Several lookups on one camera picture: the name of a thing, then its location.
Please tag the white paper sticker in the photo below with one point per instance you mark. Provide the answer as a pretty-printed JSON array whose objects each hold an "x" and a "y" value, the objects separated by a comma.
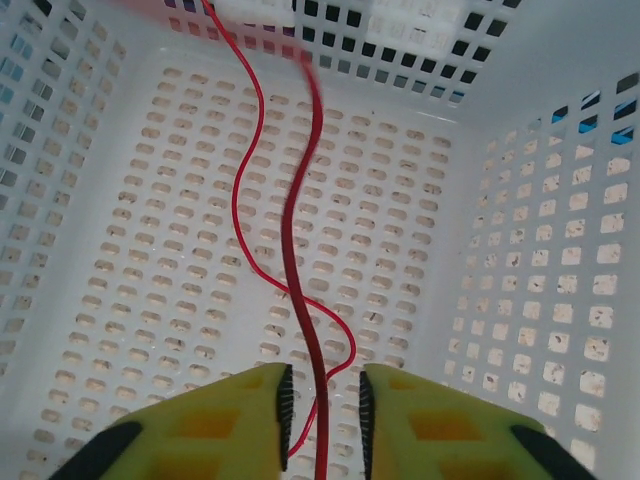
[
  {"x": 255, "y": 10},
  {"x": 410, "y": 30}
]

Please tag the white perforated plastic basket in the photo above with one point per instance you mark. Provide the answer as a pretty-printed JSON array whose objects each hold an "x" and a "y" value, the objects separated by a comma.
[{"x": 480, "y": 100}]

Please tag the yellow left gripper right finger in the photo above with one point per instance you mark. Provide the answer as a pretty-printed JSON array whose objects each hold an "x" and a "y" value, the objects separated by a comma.
[{"x": 450, "y": 435}]

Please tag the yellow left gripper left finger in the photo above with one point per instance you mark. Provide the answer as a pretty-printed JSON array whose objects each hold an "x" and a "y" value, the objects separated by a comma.
[{"x": 200, "y": 430}]

